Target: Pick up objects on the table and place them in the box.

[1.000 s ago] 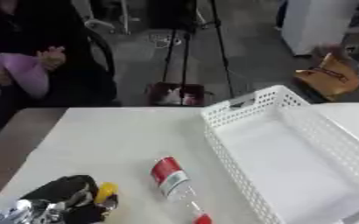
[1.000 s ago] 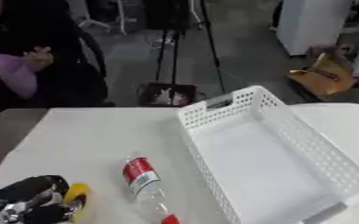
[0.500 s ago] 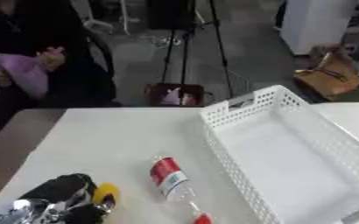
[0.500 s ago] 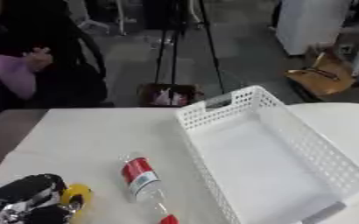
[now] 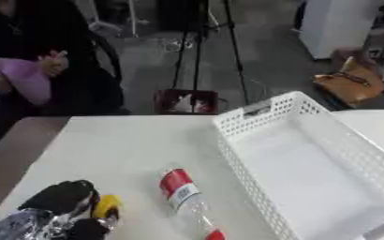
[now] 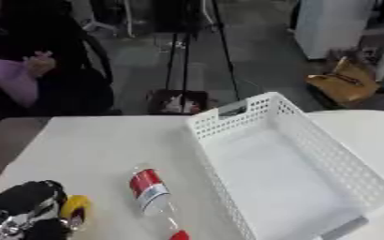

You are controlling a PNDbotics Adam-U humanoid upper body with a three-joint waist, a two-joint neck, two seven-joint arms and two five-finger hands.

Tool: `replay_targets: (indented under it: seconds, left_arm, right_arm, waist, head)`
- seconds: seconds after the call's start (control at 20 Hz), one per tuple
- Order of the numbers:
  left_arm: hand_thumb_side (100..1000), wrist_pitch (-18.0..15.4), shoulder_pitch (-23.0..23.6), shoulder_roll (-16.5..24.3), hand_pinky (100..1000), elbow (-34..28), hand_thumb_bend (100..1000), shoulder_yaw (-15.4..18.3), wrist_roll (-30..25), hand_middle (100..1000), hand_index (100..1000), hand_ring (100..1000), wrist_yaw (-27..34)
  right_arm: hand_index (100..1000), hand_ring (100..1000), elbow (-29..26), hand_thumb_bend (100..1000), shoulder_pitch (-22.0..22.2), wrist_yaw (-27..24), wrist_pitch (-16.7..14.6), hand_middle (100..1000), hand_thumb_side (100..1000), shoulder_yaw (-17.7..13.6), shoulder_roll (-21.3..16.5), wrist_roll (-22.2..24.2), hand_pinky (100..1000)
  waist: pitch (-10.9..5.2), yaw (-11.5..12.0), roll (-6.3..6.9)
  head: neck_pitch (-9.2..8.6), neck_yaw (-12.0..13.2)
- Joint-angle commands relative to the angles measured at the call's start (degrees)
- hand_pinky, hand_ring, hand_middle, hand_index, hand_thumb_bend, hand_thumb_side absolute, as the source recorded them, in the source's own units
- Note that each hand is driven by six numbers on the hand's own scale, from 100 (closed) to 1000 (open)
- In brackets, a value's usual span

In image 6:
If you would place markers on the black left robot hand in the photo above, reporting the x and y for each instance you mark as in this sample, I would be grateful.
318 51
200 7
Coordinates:
20 197

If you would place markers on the yellow tape roll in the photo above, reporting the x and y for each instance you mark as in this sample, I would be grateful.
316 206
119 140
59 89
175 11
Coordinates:
76 204

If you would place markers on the clear bottle with red label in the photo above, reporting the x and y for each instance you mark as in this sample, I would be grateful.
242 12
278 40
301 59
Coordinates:
149 189

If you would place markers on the person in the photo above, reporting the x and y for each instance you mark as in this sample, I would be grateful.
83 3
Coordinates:
20 62

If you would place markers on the black office chair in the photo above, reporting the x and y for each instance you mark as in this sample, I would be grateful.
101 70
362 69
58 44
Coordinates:
99 56

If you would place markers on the dark patterned bag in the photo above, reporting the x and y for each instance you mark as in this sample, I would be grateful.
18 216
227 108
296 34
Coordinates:
176 102

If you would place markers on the black tripod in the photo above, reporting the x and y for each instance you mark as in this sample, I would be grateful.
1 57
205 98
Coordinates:
185 56

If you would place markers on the white perforated plastic basket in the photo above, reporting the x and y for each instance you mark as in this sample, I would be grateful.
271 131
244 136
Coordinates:
288 175

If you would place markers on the tan bag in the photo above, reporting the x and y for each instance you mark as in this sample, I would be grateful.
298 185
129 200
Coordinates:
344 82

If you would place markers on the white cabinet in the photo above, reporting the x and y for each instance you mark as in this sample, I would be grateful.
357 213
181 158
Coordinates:
329 26

